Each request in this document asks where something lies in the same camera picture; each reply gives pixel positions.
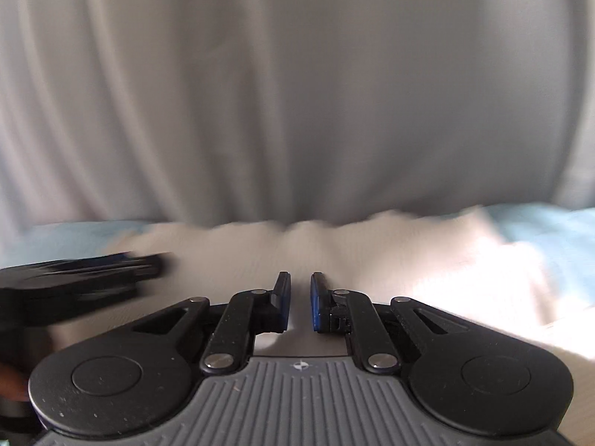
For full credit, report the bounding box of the light blue printed bedsheet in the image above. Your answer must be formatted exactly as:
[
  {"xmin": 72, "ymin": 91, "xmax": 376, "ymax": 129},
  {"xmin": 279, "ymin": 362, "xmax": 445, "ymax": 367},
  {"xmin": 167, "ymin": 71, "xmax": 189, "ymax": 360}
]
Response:
[{"xmin": 0, "ymin": 201, "xmax": 595, "ymax": 299}]

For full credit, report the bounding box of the white curtain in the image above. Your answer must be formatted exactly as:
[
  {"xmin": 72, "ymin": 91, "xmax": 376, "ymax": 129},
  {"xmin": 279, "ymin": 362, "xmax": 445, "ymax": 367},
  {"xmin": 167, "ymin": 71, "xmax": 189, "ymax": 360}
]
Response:
[{"xmin": 0, "ymin": 0, "xmax": 595, "ymax": 234}]

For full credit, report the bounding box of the white ribbed knit sweater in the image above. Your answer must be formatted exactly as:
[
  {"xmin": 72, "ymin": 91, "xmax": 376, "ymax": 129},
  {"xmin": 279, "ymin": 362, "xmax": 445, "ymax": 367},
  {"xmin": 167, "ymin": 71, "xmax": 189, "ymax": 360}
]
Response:
[{"xmin": 56, "ymin": 204, "xmax": 595, "ymax": 365}]

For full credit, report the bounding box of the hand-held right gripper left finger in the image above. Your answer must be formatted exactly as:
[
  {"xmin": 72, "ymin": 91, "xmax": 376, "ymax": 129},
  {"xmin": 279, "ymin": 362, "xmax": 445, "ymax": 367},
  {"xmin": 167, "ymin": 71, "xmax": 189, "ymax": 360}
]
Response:
[{"xmin": 132, "ymin": 271, "xmax": 293, "ymax": 376}]

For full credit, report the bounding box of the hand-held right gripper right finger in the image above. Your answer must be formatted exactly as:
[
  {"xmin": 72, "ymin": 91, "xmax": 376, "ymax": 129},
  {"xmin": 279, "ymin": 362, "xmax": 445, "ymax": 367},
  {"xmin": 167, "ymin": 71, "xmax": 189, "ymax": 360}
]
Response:
[{"xmin": 310, "ymin": 271, "xmax": 471, "ymax": 376}]

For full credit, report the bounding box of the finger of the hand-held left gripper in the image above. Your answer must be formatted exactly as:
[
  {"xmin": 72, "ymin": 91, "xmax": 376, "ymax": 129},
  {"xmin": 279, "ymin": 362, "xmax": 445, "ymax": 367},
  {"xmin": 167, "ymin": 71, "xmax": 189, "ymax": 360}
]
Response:
[{"xmin": 60, "ymin": 251, "xmax": 174, "ymax": 285}]

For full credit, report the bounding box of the person's left hand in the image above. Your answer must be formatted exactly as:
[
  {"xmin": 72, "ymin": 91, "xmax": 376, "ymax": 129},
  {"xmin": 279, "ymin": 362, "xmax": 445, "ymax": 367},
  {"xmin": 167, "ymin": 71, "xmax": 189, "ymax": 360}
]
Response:
[{"xmin": 0, "ymin": 363, "xmax": 29, "ymax": 402}]

